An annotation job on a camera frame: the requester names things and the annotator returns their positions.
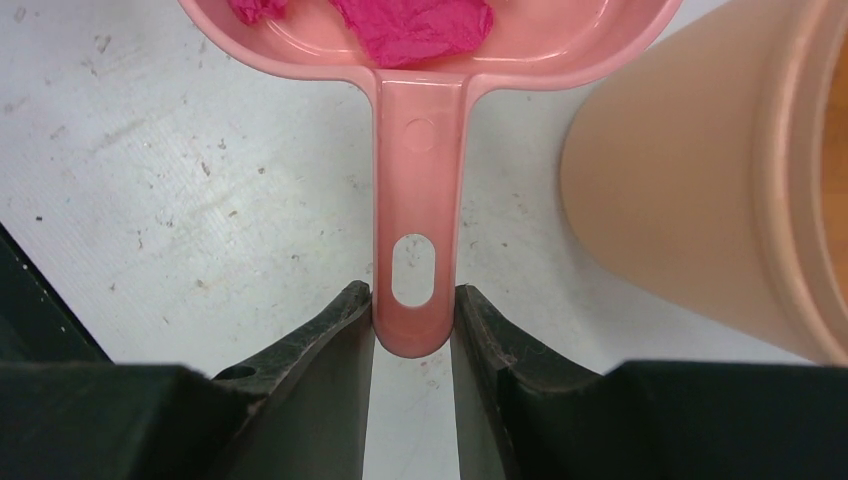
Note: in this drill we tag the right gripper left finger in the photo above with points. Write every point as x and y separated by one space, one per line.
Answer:
295 410

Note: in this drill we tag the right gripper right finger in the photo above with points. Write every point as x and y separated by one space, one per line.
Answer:
523 411

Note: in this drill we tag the pink plastic dustpan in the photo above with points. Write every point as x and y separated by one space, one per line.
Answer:
421 112

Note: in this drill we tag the small magenta paper scrap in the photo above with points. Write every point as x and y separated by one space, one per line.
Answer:
250 12

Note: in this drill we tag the orange plastic bucket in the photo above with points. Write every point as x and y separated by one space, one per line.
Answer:
695 172

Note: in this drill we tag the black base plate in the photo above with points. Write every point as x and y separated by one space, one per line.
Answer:
36 324

